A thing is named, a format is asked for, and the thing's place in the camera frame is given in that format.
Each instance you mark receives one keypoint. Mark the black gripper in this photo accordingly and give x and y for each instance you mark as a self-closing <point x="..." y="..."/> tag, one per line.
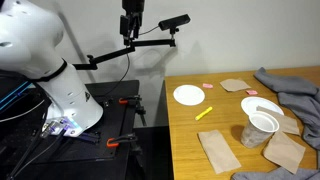
<point x="132" y="10"/>

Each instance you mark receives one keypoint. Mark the yellow marker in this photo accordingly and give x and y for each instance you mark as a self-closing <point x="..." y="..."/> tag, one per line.
<point x="203" y="113"/>

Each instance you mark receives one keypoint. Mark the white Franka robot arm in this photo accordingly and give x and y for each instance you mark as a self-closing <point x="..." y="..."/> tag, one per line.
<point x="33" y="40"/>

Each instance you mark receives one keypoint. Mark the white paper cup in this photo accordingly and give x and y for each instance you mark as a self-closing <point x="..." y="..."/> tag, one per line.
<point x="253" y="135"/>

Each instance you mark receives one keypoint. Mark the orange black bar clamp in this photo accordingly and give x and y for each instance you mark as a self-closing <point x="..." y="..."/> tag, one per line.
<point x="121" y="140"/>
<point x="131" y="99"/>

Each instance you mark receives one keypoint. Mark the empty white paper plate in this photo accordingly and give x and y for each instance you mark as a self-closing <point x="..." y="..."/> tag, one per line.
<point x="189" y="95"/>

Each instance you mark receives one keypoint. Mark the square brown paper napkin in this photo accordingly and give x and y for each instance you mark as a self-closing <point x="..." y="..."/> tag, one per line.
<point x="234" y="84"/>

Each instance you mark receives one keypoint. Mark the silver base connector plug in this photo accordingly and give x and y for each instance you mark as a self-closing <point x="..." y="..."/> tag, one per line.
<point x="50" y="128"/>

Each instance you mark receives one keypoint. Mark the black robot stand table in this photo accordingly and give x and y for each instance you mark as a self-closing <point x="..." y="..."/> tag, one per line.
<point x="100" y="158"/>

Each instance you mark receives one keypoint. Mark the black control box blue stripes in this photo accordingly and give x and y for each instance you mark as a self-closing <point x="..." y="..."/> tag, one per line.
<point x="13" y="90"/>

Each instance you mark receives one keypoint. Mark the white plate under napkin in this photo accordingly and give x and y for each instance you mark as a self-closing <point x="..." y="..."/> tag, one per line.
<point x="253" y="104"/>

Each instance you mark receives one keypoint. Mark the long brown paper napkin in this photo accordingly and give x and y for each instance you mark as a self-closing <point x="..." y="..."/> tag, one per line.
<point x="218" y="150"/>

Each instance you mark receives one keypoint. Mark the grey cloth sweater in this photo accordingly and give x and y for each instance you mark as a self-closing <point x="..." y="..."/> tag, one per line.
<point x="300" y="96"/>

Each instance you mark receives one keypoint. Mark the brown napkin lying on plate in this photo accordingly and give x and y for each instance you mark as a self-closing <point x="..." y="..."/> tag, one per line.
<point x="288" y="123"/>

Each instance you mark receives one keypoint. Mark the small brown paper napkin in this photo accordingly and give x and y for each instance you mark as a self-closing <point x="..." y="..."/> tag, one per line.
<point x="284" y="152"/>

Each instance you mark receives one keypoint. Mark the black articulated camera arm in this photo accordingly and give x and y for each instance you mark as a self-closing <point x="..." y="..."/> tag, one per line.
<point x="150" y="42"/>

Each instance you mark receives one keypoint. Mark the black exterior camera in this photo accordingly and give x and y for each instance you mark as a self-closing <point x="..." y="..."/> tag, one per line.
<point x="173" y="22"/>

